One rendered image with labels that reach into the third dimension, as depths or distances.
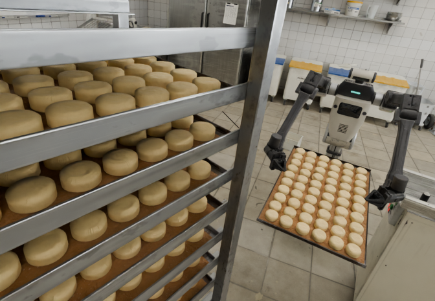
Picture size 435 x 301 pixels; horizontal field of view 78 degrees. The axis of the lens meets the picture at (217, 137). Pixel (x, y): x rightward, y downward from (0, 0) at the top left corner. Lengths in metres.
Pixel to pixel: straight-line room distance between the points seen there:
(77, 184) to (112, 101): 0.11
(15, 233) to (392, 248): 1.63
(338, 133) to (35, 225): 1.99
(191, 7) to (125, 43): 4.69
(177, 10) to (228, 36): 4.70
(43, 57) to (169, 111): 0.16
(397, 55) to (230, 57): 2.81
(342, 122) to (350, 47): 3.47
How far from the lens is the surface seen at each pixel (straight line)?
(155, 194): 0.49
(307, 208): 1.20
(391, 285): 1.91
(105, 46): 0.30
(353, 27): 5.46
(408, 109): 1.65
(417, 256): 1.76
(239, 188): 0.57
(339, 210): 1.26
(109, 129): 0.33
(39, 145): 0.30
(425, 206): 1.60
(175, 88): 0.43
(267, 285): 2.05
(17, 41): 0.27
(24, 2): 0.70
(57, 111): 0.35
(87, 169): 0.40
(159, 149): 0.43
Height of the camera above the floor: 1.65
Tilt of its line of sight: 28 degrees down
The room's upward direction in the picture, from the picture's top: 7 degrees clockwise
